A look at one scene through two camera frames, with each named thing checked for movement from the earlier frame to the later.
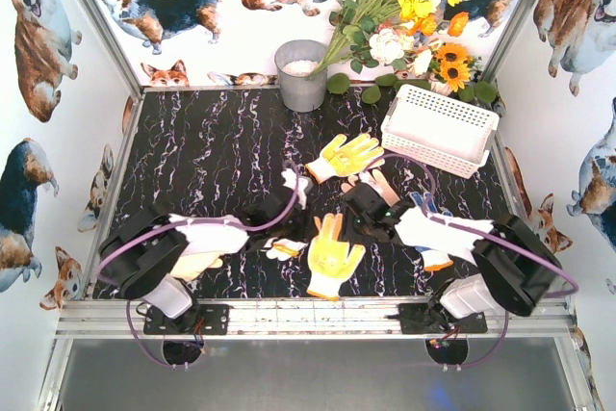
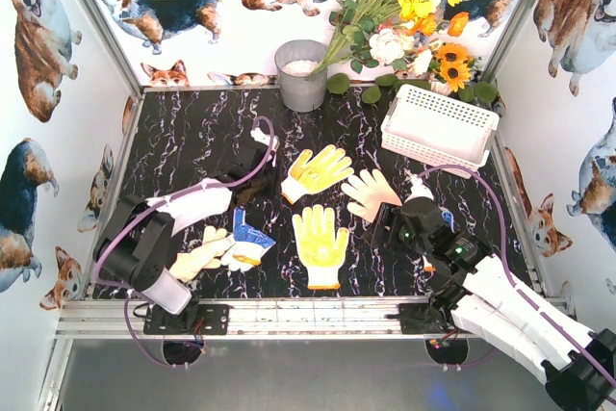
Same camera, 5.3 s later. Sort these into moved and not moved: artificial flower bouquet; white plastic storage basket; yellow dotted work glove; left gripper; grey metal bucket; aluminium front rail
Moved: yellow dotted work glove; left gripper
Not moved: grey metal bucket; white plastic storage basket; aluminium front rail; artificial flower bouquet
